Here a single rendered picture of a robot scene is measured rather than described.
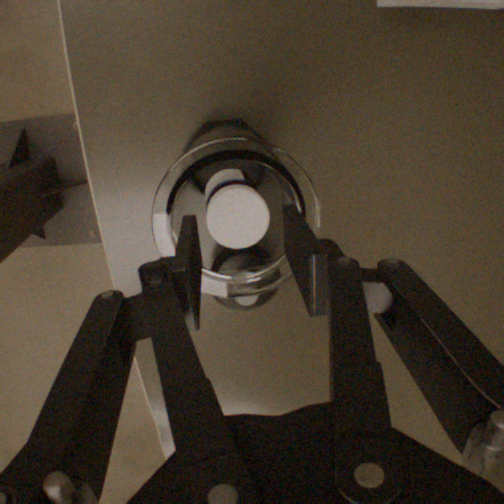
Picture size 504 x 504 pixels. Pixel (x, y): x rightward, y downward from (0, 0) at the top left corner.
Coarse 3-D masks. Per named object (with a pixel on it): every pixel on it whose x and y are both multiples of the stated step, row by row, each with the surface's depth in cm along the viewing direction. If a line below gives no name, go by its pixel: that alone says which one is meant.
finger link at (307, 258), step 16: (288, 208) 21; (288, 224) 20; (304, 224) 19; (288, 240) 21; (304, 240) 17; (288, 256) 22; (304, 256) 17; (320, 256) 16; (304, 272) 17; (320, 272) 16; (304, 288) 18; (320, 288) 16; (320, 304) 17
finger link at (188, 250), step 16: (192, 224) 20; (192, 240) 18; (176, 256) 17; (192, 256) 17; (176, 272) 16; (192, 272) 17; (176, 288) 16; (192, 288) 16; (192, 304) 16; (192, 320) 16
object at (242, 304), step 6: (276, 288) 50; (264, 294) 49; (270, 294) 49; (216, 300) 50; (222, 300) 49; (228, 300) 49; (234, 300) 49; (240, 300) 46; (246, 300) 46; (252, 300) 46; (258, 300) 49; (264, 300) 49; (228, 306) 50; (234, 306) 49; (240, 306) 49; (246, 306) 50; (252, 306) 50; (258, 306) 50
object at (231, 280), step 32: (224, 128) 36; (192, 160) 23; (224, 160) 23; (256, 160) 24; (288, 160) 24; (160, 192) 24; (192, 192) 39; (288, 192) 29; (160, 224) 25; (224, 256) 30; (256, 256) 30; (224, 288) 27; (256, 288) 27
